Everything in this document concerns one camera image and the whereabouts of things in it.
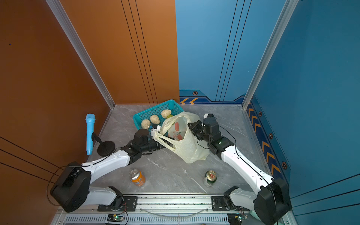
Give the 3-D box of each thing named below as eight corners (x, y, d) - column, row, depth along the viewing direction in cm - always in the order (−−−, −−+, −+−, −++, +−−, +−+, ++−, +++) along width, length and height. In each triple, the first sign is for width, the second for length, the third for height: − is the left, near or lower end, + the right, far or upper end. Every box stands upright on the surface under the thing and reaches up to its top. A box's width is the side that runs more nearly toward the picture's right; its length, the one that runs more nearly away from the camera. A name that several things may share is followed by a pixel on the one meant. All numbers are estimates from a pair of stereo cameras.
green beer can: (204, 186, 80) (206, 181, 72) (203, 176, 84) (205, 170, 75) (214, 186, 80) (217, 181, 72) (213, 176, 84) (216, 170, 75)
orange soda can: (134, 186, 81) (127, 180, 72) (136, 175, 85) (130, 168, 76) (144, 186, 81) (139, 180, 72) (146, 175, 85) (141, 168, 76)
